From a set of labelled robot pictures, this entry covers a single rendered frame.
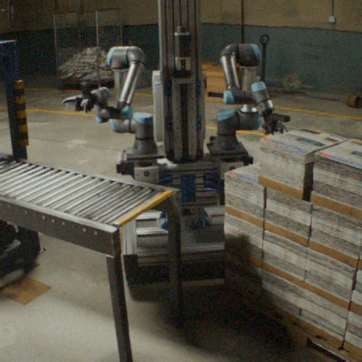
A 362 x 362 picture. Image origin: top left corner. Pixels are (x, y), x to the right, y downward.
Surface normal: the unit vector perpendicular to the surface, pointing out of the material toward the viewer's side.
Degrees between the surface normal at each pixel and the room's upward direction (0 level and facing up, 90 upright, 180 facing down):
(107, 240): 90
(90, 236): 90
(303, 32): 90
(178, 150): 90
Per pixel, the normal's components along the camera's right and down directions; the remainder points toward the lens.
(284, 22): -0.51, 0.31
